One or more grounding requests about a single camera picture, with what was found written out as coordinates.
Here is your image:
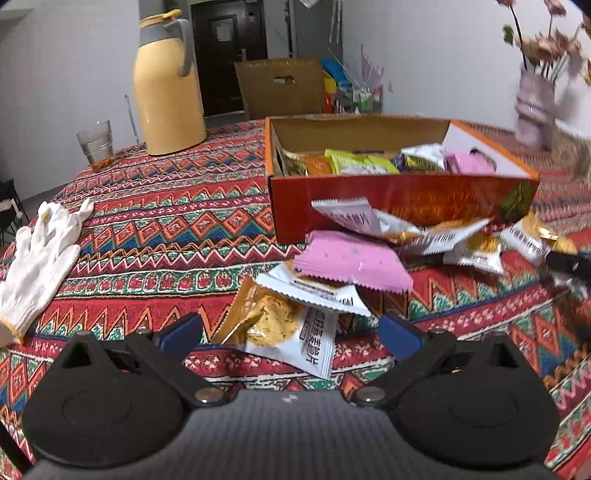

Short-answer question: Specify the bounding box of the yellow thermos jug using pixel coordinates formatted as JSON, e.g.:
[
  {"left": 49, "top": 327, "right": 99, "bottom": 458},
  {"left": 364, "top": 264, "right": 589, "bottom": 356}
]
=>
[{"left": 132, "top": 8, "right": 206, "bottom": 156}]

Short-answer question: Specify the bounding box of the orange cardboard snack box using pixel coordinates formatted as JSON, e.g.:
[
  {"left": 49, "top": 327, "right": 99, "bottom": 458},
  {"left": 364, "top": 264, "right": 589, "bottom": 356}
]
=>
[{"left": 264, "top": 114, "right": 540, "bottom": 244}]

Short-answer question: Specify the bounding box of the pink snack packet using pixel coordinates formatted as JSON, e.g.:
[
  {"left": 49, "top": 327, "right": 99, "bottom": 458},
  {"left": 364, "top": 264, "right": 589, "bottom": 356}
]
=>
[{"left": 294, "top": 230, "right": 414, "bottom": 293}]

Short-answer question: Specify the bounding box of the dried pink rose bouquet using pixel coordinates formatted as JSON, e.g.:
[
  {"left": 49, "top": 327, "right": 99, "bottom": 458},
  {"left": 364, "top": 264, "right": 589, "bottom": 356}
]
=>
[{"left": 497, "top": 0, "right": 590, "bottom": 86}]

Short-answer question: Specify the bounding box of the green white nut bar packet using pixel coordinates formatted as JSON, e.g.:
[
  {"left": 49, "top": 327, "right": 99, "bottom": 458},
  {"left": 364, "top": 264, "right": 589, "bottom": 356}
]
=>
[{"left": 325, "top": 149, "right": 400, "bottom": 175}]

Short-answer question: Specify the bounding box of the glass cup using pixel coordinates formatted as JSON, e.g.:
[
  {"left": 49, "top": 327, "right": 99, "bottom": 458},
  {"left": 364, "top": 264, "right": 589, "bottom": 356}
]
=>
[{"left": 76, "top": 120, "right": 115, "bottom": 172}]

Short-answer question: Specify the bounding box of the wire storage rack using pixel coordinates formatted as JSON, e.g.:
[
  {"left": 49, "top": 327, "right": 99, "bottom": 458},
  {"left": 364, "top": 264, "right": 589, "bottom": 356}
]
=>
[{"left": 335, "top": 69, "right": 384, "bottom": 114}]

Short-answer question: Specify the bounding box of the black chair with clothes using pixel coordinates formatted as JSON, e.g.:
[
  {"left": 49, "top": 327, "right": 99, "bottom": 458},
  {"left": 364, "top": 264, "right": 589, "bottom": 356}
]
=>
[{"left": 0, "top": 179, "right": 25, "bottom": 245}]

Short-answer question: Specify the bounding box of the pink ceramic vase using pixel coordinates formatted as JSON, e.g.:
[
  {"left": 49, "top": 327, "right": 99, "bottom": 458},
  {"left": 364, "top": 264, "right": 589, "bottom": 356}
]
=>
[{"left": 515, "top": 70, "right": 556, "bottom": 150}]

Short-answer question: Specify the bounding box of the grey refrigerator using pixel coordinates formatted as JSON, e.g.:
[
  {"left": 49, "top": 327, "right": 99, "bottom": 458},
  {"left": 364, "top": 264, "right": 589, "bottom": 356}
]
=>
[{"left": 287, "top": 0, "right": 342, "bottom": 61}]

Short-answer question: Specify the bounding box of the dark entrance door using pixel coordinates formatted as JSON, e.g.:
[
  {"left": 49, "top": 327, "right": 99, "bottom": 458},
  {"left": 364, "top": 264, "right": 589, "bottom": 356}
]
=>
[{"left": 190, "top": 0, "right": 267, "bottom": 117}]

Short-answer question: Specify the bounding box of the orange yellow snack bag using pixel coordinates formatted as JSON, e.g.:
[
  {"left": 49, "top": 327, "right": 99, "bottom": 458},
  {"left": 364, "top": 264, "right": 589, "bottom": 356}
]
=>
[{"left": 283, "top": 150, "right": 335, "bottom": 177}]

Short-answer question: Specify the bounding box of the white cotton glove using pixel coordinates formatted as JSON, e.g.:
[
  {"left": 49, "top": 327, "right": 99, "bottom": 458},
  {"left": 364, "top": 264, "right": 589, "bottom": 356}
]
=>
[{"left": 1, "top": 199, "right": 94, "bottom": 347}]

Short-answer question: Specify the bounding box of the brown cardboard box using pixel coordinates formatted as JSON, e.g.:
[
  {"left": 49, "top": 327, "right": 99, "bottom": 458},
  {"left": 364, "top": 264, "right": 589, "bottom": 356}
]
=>
[{"left": 235, "top": 58, "right": 325, "bottom": 120}]

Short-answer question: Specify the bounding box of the white packet on pile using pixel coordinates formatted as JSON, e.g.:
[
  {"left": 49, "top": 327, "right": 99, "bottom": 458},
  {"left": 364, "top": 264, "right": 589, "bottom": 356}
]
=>
[{"left": 311, "top": 197, "right": 425, "bottom": 242}]

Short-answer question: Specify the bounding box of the yellow cracker packet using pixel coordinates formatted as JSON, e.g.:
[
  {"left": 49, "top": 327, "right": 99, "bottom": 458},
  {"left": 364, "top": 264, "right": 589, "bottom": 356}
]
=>
[{"left": 211, "top": 277, "right": 339, "bottom": 379}]

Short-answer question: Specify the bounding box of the woven tissue container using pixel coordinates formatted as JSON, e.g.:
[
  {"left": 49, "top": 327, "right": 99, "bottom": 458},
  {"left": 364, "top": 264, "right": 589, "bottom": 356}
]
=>
[{"left": 552, "top": 120, "right": 590, "bottom": 183}]

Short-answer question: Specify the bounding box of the white snack packet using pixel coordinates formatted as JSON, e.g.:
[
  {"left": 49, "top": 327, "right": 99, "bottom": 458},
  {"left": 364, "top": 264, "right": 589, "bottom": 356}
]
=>
[{"left": 394, "top": 143, "right": 446, "bottom": 173}]

